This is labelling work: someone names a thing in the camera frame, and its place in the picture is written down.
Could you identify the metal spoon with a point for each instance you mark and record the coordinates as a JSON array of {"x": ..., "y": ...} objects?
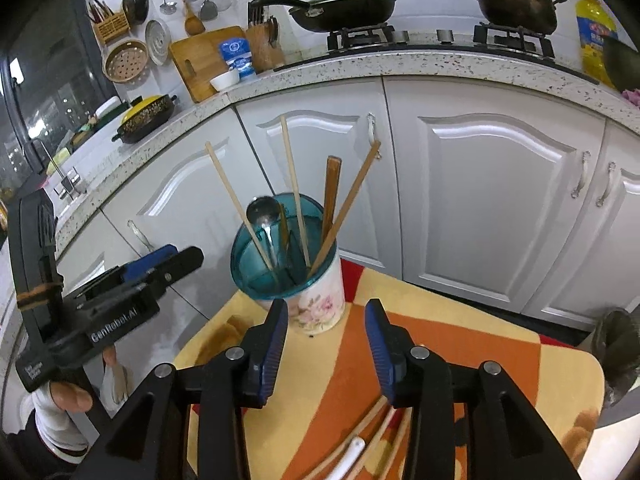
[{"x": 260, "y": 212}]

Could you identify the orange and yellow blanket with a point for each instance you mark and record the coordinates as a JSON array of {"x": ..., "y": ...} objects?
[{"x": 345, "y": 385}]

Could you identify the thin brown wooden chopstick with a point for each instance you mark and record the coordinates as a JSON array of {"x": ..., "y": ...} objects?
[{"x": 350, "y": 195}]

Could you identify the dark cooking pot with lid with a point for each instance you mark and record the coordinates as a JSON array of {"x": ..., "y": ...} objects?
[{"x": 515, "y": 0}]

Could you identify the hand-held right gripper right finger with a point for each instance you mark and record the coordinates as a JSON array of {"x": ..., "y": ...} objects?
[{"x": 380, "y": 355}]

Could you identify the dark brown wooden chopstick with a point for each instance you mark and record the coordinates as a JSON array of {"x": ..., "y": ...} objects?
[
  {"x": 284, "y": 230},
  {"x": 331, "y": 190}
]

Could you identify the speckled stone countertop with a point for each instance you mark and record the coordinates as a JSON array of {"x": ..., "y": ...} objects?
[{"x": 400, "y": 62}]

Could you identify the white ceramic spoon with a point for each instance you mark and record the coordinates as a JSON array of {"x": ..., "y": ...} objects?
[{"x": 350, "y": 452}]

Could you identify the dark window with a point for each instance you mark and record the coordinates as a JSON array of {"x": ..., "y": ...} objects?
[{"x": 60, "y": 85}]

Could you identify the round bamboo steamer tray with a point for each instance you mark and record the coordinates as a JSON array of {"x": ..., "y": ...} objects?
[{"x": 125, "y": 61}]

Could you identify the floral ceramic utensil holder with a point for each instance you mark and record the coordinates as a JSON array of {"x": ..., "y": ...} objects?
[{"x": 315, "y": 305}]

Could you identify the dark trash bin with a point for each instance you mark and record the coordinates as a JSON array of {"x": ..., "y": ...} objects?
[{"x": 617, "y": 350}]

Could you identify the wooden spatula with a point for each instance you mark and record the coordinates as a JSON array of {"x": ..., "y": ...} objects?
[{"x": 192, "y": 22}]

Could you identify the pink cloth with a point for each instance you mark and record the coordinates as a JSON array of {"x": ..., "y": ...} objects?
[{"x": 632, "y": 97}]

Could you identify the small white bowl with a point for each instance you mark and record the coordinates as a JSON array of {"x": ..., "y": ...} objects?
[{"x": 225, "y": 80}]

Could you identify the wooden knife block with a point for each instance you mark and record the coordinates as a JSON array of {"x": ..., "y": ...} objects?
[{"x": 262, "y": 45}]

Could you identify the blue and white packet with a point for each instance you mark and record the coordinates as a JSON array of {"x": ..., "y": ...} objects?
[{"x": 237, "y": 57}]

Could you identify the wooden cutting board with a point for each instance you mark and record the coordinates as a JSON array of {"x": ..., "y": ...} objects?
[{"x": 195, "y": 65}]

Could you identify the row of wooden chopsticks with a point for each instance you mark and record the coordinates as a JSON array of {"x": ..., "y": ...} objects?
[{"x": 360, "y": 426}]

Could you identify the woven wall chopstick basket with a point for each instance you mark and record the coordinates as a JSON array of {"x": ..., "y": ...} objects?
[{"x": 111, "y": 27}]

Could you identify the white cabinet door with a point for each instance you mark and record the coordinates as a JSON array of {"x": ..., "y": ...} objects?
[
  {"x": 490, "y": 200},
  {"x": 180, "y": 200},
  {"x": 600, "y": 270},
  {"x": 310, "y": 160}
]

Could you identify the round metal steamer rack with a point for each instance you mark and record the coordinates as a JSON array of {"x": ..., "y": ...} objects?
[{"x": 158, "y": 42}]

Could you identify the black wok with lid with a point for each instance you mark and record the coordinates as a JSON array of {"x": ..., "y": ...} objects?
[{"x": 345, "y": 7}]

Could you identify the black gas stove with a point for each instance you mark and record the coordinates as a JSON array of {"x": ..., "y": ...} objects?
[{"x": 430, "y": 40}]

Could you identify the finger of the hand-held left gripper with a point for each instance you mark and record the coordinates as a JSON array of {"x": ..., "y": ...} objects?
[
  {"x": 150, "y": 260},
  {"x": 185, "y": 261}
]

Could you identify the person's left hand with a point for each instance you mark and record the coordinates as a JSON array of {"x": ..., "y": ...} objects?
[{"x": 72, "y": 396}]

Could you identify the metal sink faucet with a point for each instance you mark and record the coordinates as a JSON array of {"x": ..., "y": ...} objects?
[{"x": 60, "y": 175}]

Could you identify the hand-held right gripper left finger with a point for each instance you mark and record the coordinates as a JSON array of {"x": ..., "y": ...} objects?
[{"x": 272, "y": 355}]

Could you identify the yellow oil bottle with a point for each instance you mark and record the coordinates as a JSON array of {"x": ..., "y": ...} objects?
[{"x": 595, "y": 35}]

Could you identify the person's left forearm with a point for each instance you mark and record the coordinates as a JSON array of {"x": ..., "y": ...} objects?
[{"x": 50, "y": 425}]

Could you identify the dark wok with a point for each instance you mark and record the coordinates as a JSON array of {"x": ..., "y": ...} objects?
[{"x": 625, "y": 62}]

